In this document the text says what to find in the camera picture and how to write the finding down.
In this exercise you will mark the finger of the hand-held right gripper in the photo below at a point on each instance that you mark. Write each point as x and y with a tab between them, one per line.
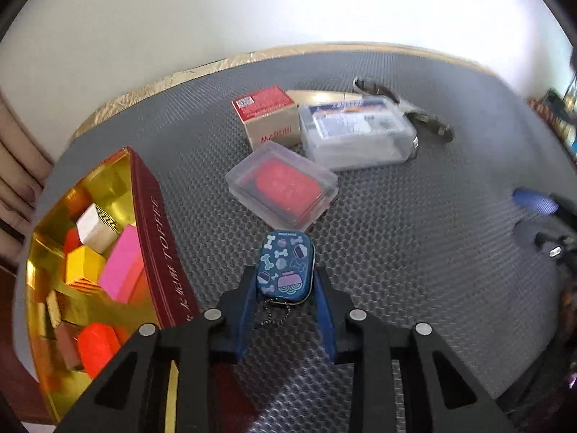
536	237
534	200

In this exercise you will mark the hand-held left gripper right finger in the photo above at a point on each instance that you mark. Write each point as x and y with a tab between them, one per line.
325	320

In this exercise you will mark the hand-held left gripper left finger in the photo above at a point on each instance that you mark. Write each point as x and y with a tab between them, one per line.
245	311

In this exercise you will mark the red tin box gold inside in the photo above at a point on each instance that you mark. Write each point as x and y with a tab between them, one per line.
153	234

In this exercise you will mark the pink block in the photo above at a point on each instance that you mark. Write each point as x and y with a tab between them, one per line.
124	261

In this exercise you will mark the clear case with red insert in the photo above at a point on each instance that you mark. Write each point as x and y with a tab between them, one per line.
284	185

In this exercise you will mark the red rounded case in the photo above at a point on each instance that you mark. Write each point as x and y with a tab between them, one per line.
94	347

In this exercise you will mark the yellow block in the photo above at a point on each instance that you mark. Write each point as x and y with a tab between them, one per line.
83	266

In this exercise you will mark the white block with striped side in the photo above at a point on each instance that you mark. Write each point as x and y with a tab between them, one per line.
92	230

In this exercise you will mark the red rectangular block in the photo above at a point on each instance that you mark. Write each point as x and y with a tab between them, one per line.
72	240

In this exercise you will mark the clear plastic box with label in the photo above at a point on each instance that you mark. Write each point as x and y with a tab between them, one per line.
356	131

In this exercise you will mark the red and beige carton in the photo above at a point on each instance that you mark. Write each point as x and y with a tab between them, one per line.
266	117

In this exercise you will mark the long gold box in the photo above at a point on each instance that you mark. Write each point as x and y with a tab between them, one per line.
324	96

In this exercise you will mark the cluttered colourful shelf items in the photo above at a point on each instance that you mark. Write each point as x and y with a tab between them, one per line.
561	117

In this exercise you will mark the gold satin cloth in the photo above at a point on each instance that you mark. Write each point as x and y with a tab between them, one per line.
180	74

